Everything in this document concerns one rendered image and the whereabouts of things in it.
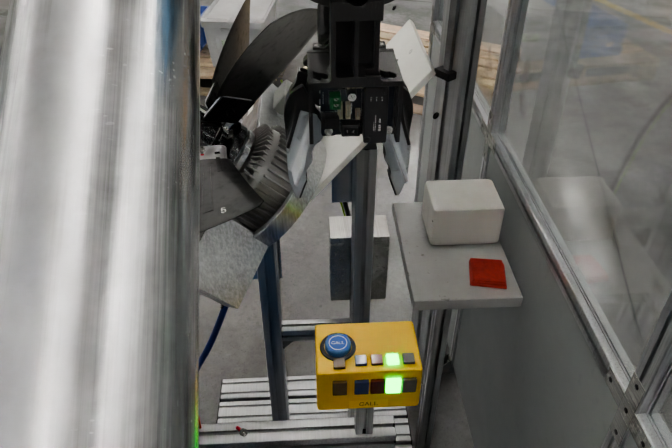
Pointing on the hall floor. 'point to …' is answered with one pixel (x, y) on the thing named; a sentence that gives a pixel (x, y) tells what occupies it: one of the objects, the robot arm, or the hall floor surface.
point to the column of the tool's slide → (446, 98)
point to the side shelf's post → (432, 376)
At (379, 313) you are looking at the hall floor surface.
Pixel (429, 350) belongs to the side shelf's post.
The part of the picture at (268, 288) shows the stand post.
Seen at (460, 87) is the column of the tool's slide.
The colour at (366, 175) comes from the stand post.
